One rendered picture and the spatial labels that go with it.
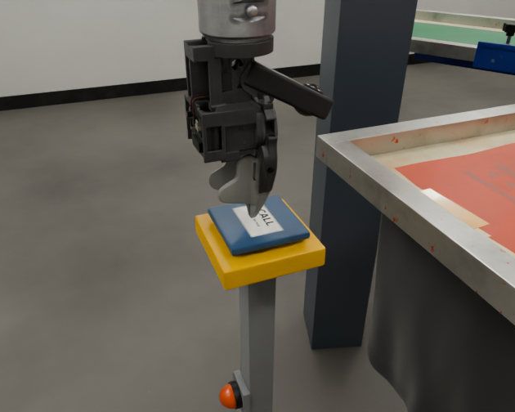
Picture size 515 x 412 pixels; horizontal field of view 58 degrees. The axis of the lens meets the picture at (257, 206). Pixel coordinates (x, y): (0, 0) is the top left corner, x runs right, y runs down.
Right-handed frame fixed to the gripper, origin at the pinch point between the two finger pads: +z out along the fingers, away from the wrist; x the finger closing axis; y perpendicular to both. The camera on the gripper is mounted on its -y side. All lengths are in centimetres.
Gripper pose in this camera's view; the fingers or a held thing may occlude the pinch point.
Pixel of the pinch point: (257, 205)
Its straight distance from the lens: 56.9
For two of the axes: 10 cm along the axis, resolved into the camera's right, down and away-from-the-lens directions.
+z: 0.0, 8.6, 5.2
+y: -9.3, 1.9, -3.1
